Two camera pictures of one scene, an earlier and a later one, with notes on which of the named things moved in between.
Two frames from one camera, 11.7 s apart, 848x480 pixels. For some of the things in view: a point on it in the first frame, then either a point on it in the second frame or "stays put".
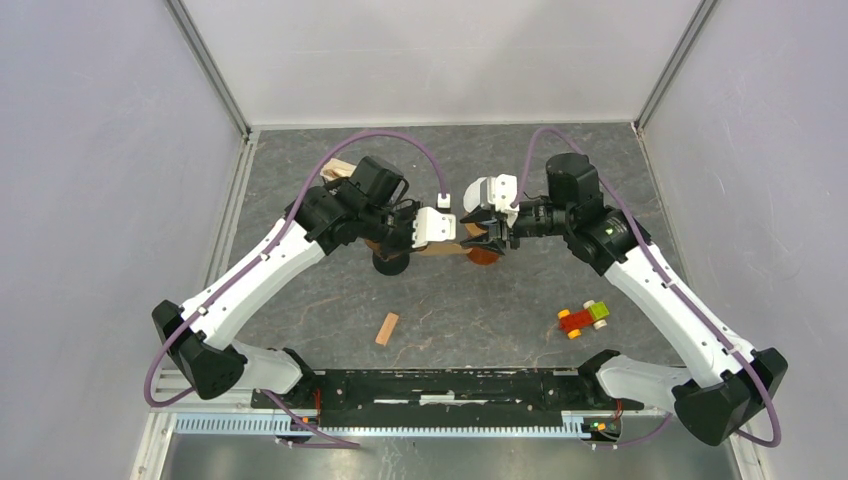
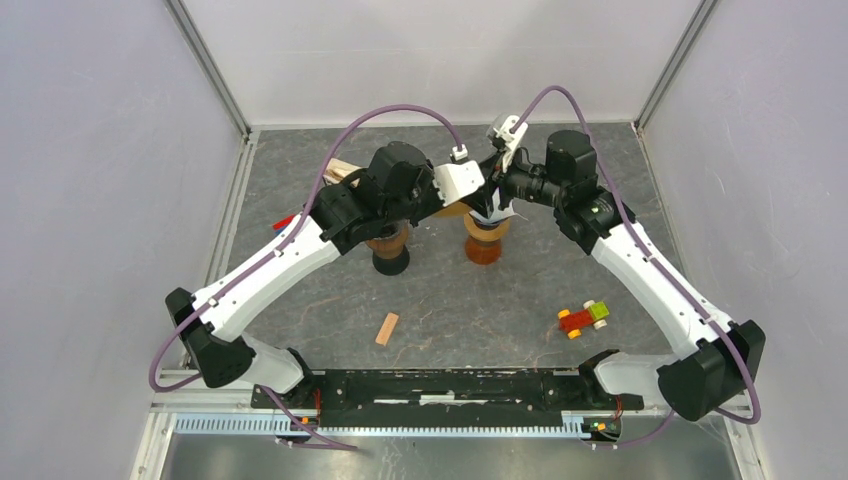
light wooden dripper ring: (474, 230) stays put
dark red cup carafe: (394, 265) stays put
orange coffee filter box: (337, 169) stays put
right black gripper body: (528, 223) -> (508, 183)
